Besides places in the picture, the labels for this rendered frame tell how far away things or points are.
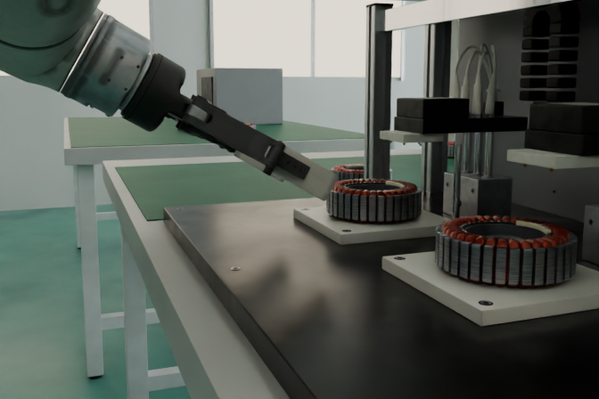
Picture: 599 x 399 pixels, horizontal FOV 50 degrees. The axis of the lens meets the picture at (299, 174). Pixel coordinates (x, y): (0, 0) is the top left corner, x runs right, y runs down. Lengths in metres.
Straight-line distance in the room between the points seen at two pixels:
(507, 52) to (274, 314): 0.60
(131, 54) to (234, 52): 4.70
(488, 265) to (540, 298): 0.04
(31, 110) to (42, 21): 4.66
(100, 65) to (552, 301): 0.43
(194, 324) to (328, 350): 0.14
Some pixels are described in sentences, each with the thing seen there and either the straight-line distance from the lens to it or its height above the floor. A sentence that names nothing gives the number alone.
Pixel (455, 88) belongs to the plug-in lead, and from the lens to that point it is 0.84.
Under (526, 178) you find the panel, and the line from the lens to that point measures 0.93.
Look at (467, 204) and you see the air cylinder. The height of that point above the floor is 0.79.
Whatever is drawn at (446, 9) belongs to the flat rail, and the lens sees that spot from 0.81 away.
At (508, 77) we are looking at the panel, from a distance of 0.96.
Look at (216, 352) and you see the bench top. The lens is 0.48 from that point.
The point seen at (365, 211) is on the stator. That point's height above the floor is 0.80.
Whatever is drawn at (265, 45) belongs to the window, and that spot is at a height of 1.25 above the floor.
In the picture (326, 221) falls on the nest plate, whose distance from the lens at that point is 0.73.
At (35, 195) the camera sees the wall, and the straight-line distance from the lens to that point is 5.22.
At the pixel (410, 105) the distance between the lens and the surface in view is 0.77.
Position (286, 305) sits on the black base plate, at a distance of 0.50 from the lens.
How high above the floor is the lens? 0.94
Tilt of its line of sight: 8 degrees down
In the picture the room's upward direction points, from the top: straight up
